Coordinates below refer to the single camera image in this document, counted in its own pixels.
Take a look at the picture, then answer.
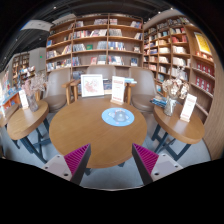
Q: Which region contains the brown chair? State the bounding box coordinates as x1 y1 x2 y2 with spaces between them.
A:
43 68 70 113
86 65 116 79
128 67 159 114

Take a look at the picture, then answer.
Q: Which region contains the round blue mouse pad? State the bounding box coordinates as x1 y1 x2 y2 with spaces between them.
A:
101 107 135 127

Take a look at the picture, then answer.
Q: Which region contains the round wooden table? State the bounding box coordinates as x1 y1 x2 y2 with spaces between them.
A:
49 98 147 168
152 104 205 161
7 100 50 163

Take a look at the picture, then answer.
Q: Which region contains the glass vase with dried flowers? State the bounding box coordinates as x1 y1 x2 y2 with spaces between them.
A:
22 73 46 112

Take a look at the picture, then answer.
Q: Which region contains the white sign stand left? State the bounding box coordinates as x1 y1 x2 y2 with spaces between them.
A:
19 90 29 109

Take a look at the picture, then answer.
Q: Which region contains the white sign stand right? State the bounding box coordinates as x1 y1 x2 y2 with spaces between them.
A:
180 94 197 122

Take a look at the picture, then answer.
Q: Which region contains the brown chair left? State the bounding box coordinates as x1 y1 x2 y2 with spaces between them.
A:
43 68 70 113

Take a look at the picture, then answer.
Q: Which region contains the yellow framed poster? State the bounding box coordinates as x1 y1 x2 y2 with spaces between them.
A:
194 32 211 54

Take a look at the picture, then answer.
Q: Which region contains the brown chair right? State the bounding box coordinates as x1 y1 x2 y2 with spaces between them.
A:
128 67 159 114

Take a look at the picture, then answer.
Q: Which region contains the wooden bookshelf right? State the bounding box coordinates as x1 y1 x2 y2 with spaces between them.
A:
143 15 215 121

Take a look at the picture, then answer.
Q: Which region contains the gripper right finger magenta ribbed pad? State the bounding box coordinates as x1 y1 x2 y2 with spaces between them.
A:
131 143 184 186

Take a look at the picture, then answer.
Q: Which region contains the round wooden right table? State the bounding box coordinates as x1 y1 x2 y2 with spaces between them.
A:
152 104 205 161

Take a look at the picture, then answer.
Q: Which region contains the large wooden bookshelf centre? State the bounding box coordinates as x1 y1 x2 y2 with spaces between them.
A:
46 13 143 76

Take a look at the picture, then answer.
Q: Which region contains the stack of books on side table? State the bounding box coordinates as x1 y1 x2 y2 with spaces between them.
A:
125 78 137 84

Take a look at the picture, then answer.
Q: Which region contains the grey computer mouse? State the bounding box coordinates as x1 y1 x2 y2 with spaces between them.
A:
114 110 127 122

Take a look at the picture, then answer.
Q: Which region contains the stack of books on chair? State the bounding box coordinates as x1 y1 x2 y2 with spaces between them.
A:
150 96 167 108

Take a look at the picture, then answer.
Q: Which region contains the white sign stand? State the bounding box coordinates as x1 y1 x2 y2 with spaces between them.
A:
19 90 29 109
180 94 197 122
111 76 125 105

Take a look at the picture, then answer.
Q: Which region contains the glass vase with white flowers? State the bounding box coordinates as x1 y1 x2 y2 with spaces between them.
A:
162 66 189 116

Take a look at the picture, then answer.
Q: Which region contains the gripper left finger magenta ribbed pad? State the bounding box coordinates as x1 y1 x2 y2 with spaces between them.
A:
41 143 92 186

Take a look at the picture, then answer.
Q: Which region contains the brown chair middle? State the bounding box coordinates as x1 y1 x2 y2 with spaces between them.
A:
86 65 116 79

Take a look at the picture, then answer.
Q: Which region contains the round wooden left table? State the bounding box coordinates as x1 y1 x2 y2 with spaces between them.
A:
7 100 50 163

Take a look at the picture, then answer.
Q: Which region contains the white sign stand centre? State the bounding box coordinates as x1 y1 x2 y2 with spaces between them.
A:
111 76 125 105

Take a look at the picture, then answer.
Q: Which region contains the framed floral picture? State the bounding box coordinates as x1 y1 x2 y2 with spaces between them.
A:
81 74 104 97

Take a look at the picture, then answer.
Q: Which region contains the distant bookshelf left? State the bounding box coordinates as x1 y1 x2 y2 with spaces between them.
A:
12 53 35 87

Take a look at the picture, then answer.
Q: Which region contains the round wooden centre table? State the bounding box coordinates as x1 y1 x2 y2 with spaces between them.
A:
49 98 147 168

